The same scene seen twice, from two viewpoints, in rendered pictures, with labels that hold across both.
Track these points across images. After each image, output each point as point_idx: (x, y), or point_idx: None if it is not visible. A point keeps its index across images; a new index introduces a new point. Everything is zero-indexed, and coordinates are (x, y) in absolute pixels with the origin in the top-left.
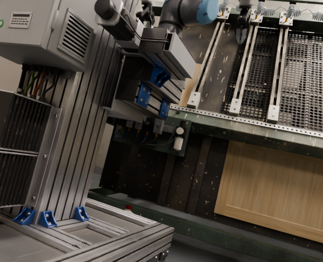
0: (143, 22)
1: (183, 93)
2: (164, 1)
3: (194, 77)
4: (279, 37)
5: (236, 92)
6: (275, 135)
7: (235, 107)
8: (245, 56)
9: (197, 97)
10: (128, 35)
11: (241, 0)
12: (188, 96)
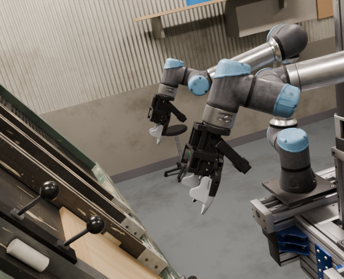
0: (205, 178)
1: (139, 267)
2: (307, 140)
3: (99, 234)
4: None
5: (116, 207)
6: (138, 220)
7: (136, 222)
8: (45, 151)
9: (150, 247)
10: None
11: (175, 92)
12: (140, 263)
